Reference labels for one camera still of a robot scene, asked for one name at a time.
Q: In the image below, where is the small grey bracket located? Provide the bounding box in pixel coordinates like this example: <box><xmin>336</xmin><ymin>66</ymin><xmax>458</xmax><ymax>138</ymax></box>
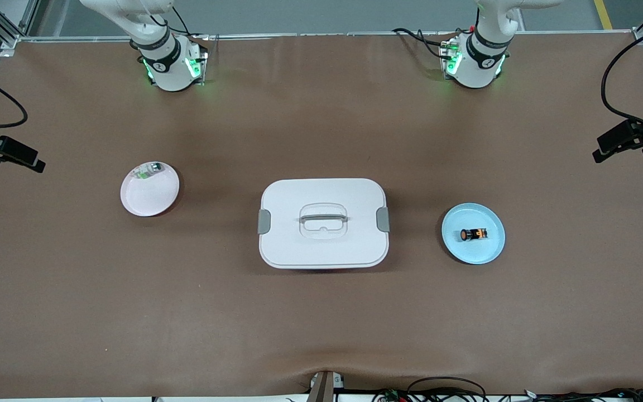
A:
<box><xmin>306</xmin><ymin>370</ymin><xmax>344</xmax><ymax>402</ymax></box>

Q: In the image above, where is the pale pink round plate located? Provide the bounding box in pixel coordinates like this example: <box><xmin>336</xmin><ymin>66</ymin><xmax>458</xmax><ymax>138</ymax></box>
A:
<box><xmin>120</xmin><ymin>161</ymin><xmax>180</xmax><ymax>217</ymax></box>

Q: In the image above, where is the grey box lid handle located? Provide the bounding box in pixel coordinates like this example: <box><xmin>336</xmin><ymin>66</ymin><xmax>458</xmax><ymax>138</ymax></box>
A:
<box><xmin>299</xmin><ymin>213</ymin><xmax>349</xmax><ymax>224</ymax></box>

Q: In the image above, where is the black arm base cable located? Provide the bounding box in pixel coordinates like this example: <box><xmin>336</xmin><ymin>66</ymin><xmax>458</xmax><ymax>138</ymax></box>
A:
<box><xmin>392</xmin><ymin>27</ymin><xmax>450</xmax><ymax>60</ymax></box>

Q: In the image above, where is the white lidded storage box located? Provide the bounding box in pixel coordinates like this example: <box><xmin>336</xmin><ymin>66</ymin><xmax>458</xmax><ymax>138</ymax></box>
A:
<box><xmin>258</xmin><ymin>178</ymin><xmax>390</xmax><ymax>270</ymax></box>

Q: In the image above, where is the brown table cover mat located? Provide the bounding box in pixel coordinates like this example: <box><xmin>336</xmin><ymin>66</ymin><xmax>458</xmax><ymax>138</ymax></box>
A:
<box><xmin>0</xmin><ymin>33</ymin><xmax>643</xmax><ymax>398</ymax></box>

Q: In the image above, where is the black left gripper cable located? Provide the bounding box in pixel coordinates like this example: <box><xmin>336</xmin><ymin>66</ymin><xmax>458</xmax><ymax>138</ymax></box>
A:
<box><xmin>601</xmin><ymin>20</ymin><xmax>643</xmax><ymax>136</ymax></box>

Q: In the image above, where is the black cable bundle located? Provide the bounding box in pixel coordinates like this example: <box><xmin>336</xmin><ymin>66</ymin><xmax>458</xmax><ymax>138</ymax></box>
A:
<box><xmin>372</xmin><ymin>377</ymin><xmax>643</xmax><ymax>402</ymax></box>

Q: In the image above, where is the aluminium table edge rail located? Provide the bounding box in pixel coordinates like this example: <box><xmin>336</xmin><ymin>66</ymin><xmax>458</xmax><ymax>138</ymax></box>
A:
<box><xmin>17</xmin><ymin>31</ymin><xmax>637</xmax><ymax>42</ymax></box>

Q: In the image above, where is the light blue round plate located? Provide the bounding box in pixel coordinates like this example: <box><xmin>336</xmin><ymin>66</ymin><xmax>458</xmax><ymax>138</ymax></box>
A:
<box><xmin>441</xmin><ymin>202</ymin><xmax>506</xmax><ymax>265</ymax></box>

